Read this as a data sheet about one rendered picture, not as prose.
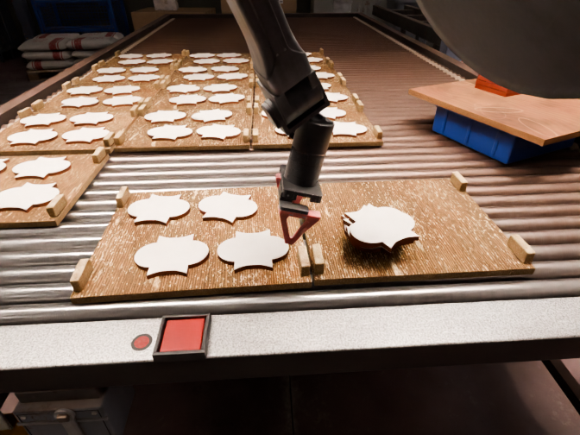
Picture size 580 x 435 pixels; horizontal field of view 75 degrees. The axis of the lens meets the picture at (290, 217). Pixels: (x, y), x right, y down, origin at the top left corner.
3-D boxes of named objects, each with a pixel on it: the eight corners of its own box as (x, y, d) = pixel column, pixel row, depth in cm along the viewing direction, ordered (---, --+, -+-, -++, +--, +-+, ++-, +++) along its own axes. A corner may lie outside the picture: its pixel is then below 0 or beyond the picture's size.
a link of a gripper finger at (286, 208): (305, 231, 69) (318, 185, 65) (309, 255, 63) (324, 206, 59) (268, 224, 68) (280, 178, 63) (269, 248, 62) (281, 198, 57)
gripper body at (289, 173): (312, 179, 70) (324, 141, 66) (319, 206, 61) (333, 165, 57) (278, 173, 68) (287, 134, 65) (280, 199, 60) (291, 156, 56)
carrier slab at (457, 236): (532, 274, 71) (536, 267, 70) (314, 286, 68) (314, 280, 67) (452, 183, 99) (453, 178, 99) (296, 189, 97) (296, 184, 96)
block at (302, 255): (310, 277, 68) (311, 265, 66) (299, 278, 67) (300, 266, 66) (305, 255, 73) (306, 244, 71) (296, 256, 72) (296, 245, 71)
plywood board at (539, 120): (654, 116, 112) (657, 110, 111) (542, 146, 94) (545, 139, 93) (507, 78, 149) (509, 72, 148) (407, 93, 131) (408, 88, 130)
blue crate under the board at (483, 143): (575, 147, 119) (589, 116, 113) (506, 167, 107) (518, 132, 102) (492, 116, 142) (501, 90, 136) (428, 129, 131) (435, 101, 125)
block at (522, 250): (532, 264, 71) (538, 252, 69) (522, 264, 70) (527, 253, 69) (513, 244, 76) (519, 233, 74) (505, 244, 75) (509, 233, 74)
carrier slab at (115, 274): (312, 287, 68) (312, 281, 67) (72, 305, 64) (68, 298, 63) (292, 190, 96) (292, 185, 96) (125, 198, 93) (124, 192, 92)
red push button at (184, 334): (201, 355, 57) (200, 349, 56) (160, 357, 56) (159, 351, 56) (205, 323, 62) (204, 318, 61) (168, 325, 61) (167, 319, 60)
